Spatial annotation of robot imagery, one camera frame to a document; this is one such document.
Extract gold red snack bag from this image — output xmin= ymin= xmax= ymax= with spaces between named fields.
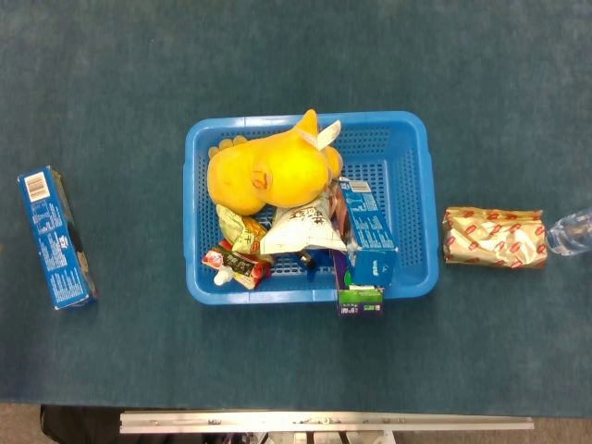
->
xmin=442 ymin=206 xmax=549 ymax=270

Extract long blue cookie box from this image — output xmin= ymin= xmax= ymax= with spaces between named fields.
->
xmin=17 ymin=165 xmax=99 ymax=311

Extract clear water bottle white cap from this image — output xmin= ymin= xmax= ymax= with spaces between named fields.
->
xmin=545 ymin=207 xmax=592 ymax=257

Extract black robot base panel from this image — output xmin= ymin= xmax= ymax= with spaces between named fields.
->
xmin=40 ymin=404 xmax=122 ymax=444

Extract blue perforated plastic basket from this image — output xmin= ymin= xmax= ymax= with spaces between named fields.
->
xmin=182 ymin=109 xmax=439 ymax=306

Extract white snack bag black characters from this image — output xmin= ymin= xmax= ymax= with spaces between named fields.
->
xmin=257 ymin=189 xmax=348 ymax=255

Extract small blue black object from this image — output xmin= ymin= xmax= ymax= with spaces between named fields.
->
xmin=298 ymin=247 xmax=337 ymax=283

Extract dark brown snack packet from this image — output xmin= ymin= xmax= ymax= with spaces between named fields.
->
xmin=328 ymin=182 xmax=351 ymax=237

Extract yellow plush toy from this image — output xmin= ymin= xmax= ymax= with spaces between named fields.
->
xmin=205 ymin=108 xmax=344 ymax=216

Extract green yellow snack packet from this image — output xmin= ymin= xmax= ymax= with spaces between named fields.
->
xmin=215 ymin=203 xmax=269 ymax=254

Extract tall blue carton box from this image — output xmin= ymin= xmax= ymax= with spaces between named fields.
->
xmin=339 ymin=175 xmax=400 ymax=286

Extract red white squeeze pouch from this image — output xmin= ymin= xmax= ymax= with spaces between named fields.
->
xmin=201 ymin=239 xmax=275 ymax=291

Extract purple green milk carton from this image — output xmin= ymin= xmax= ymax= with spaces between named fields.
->
xmin=331 ymin=249 xmax=385 ymax=318

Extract teal felt table cloth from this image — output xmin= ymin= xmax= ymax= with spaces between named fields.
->
xmin=0 ymin=0 xmax=592 ymax=420

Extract aluminium profile rail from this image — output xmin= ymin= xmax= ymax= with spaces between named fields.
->
xmin=118 ymin=410 xmax=536 ymax=436

